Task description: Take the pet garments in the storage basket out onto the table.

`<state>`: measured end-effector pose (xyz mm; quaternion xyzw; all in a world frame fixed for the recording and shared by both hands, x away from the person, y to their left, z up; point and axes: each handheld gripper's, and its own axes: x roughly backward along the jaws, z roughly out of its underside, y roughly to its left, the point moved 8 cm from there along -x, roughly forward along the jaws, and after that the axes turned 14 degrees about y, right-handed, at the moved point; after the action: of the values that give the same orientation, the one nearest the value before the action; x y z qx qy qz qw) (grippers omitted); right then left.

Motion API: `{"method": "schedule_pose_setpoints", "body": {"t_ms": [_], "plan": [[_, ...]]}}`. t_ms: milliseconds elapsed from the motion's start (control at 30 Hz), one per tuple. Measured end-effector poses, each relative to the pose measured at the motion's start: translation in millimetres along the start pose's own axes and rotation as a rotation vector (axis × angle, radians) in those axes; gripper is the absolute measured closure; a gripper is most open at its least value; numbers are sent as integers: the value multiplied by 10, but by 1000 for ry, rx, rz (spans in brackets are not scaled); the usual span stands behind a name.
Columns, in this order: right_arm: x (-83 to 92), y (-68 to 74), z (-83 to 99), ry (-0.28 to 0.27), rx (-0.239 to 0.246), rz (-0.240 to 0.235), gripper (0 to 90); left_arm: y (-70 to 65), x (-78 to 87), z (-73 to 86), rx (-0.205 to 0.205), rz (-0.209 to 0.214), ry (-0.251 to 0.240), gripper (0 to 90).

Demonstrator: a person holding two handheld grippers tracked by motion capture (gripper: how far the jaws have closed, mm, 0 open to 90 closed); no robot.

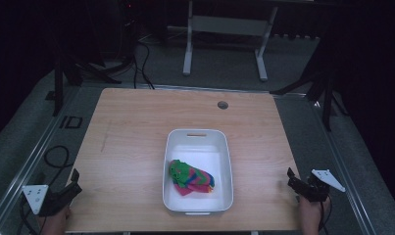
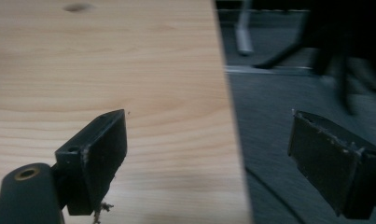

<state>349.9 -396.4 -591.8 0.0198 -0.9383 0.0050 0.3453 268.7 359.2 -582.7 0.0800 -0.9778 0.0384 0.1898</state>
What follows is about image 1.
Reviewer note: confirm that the colourful striped cloth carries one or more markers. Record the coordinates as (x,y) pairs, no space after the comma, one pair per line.
(188,178)

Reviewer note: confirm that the black tripod stand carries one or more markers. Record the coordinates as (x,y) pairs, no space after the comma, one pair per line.
(74,70)
(322,88)

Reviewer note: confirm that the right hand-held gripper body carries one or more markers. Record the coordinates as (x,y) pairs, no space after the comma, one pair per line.
(316,189)

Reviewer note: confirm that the white plastic bin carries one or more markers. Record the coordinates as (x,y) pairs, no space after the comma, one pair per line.
(198,204)

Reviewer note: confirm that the white metal desk frame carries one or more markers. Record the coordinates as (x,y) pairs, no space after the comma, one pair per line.
(229,25)

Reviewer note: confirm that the aluminium floor rail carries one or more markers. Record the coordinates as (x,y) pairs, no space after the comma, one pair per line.
(28,163)
(345,182)

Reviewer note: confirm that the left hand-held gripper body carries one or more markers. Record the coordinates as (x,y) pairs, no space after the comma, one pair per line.
(51,200)

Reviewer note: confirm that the grey table grommet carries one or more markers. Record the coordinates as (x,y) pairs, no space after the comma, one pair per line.
(222,104)

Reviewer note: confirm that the person's right hand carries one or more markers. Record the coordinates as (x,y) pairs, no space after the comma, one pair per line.
(311,217)

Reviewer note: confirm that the person's left hand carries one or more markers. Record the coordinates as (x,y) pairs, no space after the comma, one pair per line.
(56,223)

